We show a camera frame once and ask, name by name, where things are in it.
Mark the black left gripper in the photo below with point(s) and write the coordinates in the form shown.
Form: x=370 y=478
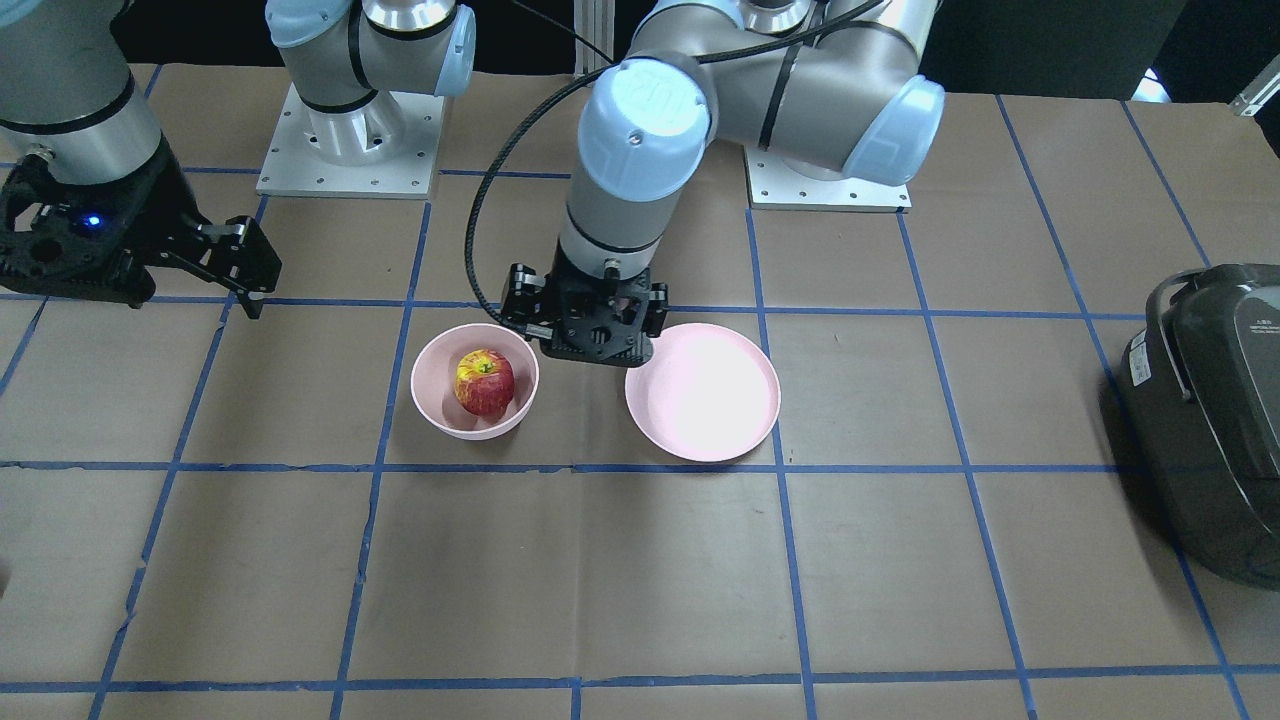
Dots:
x=523 y=292

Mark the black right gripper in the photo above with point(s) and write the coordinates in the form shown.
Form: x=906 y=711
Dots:
x=150 y=208

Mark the red yellow apple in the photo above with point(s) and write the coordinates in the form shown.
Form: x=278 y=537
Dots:
x=484 y=382

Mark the pink bowl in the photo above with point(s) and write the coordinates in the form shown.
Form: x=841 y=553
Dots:
x=432 y=374

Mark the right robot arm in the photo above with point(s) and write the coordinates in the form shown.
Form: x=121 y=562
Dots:
x=68 y=85

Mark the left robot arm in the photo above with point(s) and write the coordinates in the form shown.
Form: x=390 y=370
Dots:
x=841 y=92

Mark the pink plate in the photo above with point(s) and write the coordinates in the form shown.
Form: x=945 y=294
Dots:
x=708 y=394

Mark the dark grey rice cooker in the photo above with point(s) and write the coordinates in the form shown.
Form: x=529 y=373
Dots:
x=1201 y=382

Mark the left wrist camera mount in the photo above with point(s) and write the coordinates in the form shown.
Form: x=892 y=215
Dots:
x=589 y=328

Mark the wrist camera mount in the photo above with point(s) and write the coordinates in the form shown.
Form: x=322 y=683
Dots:
x=589 y=328
x=73 y=241

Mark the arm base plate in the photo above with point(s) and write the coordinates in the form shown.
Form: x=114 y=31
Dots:
x=784 y=184
x=388 y=149

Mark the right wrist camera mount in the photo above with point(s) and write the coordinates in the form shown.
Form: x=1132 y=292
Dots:
x=73 y=241

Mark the aluminium frame post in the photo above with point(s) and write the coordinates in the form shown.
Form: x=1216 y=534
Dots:
x=593 y=22

